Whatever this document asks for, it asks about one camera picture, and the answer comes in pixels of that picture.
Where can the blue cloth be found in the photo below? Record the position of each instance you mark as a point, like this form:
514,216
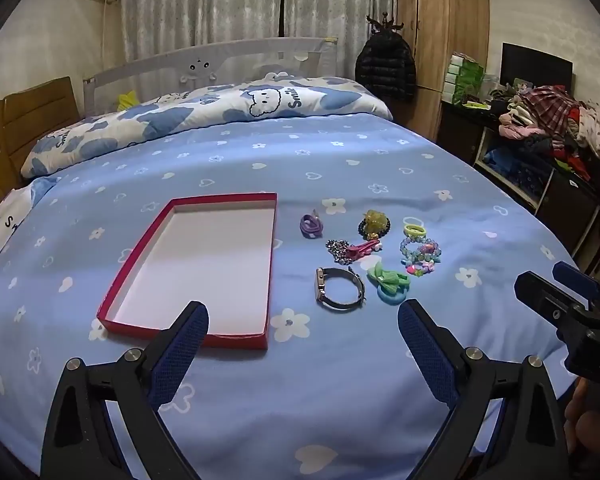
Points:
517,170

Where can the dark cabinet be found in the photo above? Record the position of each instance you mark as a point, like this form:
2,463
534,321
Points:
460,130

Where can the black puffer jacket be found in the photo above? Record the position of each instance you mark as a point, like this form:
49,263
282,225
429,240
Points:
385,67

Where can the person's right hand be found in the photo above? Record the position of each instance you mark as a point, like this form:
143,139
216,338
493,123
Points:
592,425

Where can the wristwatch with mesh band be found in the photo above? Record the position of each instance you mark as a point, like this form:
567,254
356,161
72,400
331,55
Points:
321,282

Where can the black monitor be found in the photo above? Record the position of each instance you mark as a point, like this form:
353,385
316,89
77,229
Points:
535,65

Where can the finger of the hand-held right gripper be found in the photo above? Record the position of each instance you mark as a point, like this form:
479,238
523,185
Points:
577,282
545,300

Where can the yellow toy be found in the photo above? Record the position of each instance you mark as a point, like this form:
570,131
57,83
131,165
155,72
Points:
128,100

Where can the pink hair clip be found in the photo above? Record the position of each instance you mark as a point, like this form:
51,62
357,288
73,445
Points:
361,250

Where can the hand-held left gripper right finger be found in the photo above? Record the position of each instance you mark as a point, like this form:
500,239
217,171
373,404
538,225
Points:
425,345

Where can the grey patterned curtain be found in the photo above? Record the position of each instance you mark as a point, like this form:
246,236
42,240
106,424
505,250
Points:
195,5
335,0

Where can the grey bed guard rail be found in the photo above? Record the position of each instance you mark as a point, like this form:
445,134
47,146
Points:
230,57

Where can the blue flower print bed sheet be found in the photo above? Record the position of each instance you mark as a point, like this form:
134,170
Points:
290,170

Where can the blue white cartoon quilt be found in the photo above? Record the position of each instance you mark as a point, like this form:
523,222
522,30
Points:
205,110

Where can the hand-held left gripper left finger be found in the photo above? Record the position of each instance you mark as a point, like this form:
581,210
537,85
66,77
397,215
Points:
180,350

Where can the white printed pillow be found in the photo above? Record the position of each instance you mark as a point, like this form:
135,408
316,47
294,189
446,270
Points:
5,230

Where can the stack of green white boxes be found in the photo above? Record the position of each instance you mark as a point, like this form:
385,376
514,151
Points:
462,77

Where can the wooden wardrobe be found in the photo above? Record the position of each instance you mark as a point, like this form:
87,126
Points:
445,20

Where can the wooden headboard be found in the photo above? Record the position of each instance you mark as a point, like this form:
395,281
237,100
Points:
30,120

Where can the dark coat rack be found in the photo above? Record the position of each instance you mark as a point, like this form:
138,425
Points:
381,22

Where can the red shallow box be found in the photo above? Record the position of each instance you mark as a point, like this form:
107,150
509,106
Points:
205,260

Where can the pile of clothes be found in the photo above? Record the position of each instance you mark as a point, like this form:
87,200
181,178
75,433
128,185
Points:
555,120

